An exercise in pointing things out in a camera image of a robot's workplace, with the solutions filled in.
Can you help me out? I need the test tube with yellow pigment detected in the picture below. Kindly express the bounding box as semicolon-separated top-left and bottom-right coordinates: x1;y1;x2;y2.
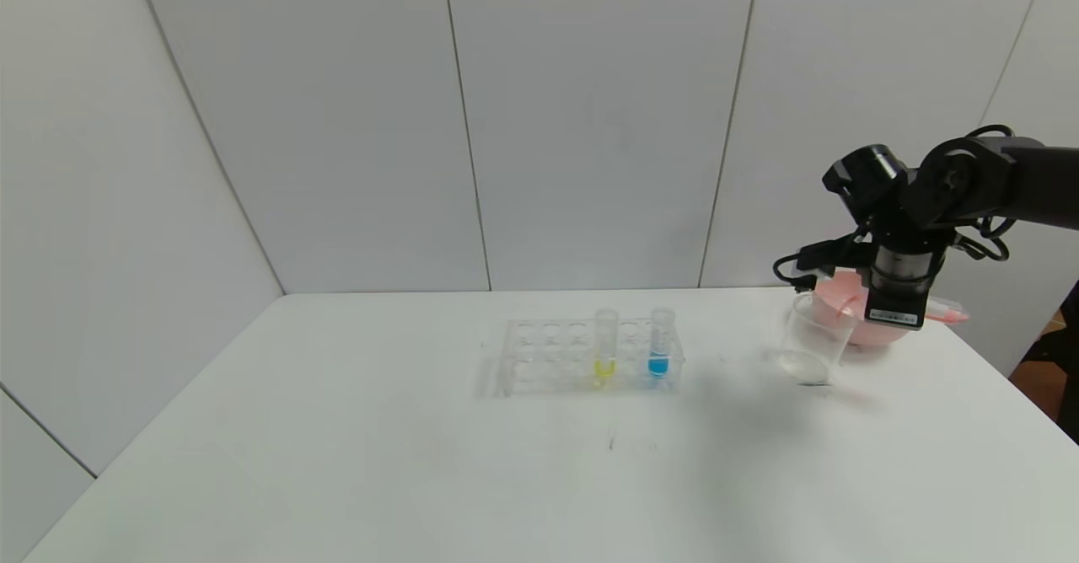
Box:
593;309;620;383

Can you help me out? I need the test tube with red pigment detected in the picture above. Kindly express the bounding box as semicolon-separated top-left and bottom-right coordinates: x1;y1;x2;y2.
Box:
835;293;970;325

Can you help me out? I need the clear plastic test tube rack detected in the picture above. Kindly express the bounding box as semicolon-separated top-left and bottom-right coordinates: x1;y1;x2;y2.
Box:
497;317;685;397

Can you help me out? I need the test tube with blue pigment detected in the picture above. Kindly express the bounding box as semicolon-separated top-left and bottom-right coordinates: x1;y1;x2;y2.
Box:
648;308;678;379

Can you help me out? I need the clear plastic measuring beaker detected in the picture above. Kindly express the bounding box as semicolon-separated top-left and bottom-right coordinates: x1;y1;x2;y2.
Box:
776;293;856;388

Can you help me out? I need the pink plastic bowl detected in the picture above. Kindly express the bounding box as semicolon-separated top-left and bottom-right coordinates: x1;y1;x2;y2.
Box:
810;271;920;349

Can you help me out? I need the black object beside table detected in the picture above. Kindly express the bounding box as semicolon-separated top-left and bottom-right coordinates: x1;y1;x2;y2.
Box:
1020;279;1079;448

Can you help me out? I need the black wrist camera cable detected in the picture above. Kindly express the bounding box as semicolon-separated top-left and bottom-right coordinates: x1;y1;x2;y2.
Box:
773;251;823;292

